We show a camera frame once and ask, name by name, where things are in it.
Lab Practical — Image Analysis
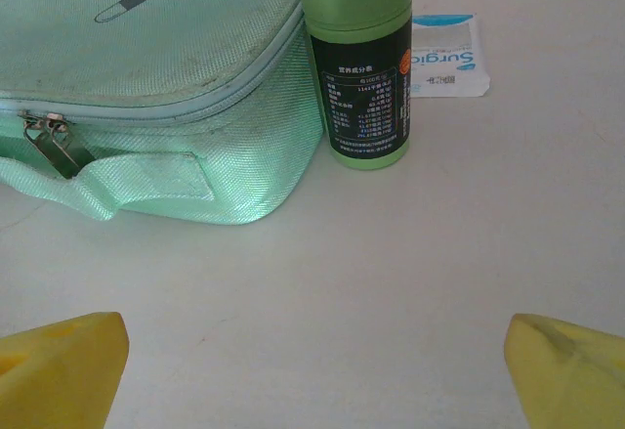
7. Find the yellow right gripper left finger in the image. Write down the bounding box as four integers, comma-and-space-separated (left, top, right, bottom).
0, 311, 131, 429

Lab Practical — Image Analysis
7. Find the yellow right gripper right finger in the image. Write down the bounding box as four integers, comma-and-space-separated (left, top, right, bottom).
504, 313, 625, 429

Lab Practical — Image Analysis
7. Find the mint green medicine bag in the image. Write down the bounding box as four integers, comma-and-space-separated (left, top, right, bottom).
0, 0, 326, 228

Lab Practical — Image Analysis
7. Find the white blue surgical dressing packet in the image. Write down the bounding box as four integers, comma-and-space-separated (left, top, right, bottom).
409, 12, 491, 99

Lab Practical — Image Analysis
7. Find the green supplement bottle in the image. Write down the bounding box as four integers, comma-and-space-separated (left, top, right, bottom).
298, 0, 414, 172

